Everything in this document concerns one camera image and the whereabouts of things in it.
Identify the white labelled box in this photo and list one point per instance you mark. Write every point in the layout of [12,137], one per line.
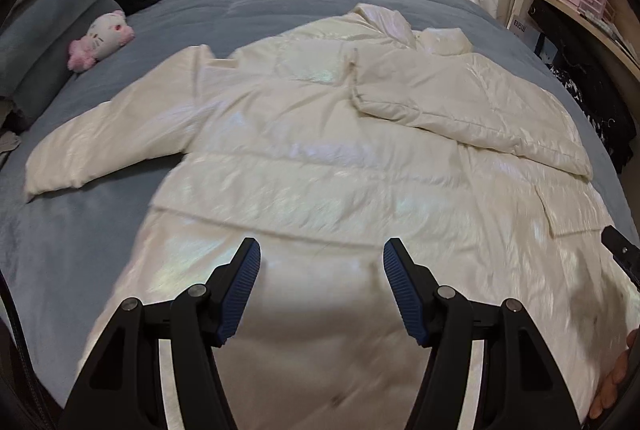
[521,28]

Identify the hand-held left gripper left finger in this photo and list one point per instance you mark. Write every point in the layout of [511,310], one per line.
[240,290]

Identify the white puffer jacket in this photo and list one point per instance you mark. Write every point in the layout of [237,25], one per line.
[320,159]

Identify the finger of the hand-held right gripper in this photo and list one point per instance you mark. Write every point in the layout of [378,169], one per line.
[622,252]

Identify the black and white patterned cloth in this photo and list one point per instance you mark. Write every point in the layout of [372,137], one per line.
[575,89]

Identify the grey pillow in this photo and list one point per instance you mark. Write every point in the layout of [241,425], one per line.
[60,54]

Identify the person's right hand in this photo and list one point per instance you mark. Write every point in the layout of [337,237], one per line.
[617,377]

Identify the pink and white cat plush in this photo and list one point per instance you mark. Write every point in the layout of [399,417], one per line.
[105,37]

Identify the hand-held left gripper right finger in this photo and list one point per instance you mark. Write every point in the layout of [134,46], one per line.
[402,290]

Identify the black bag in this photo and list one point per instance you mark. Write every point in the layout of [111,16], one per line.
[565,22]

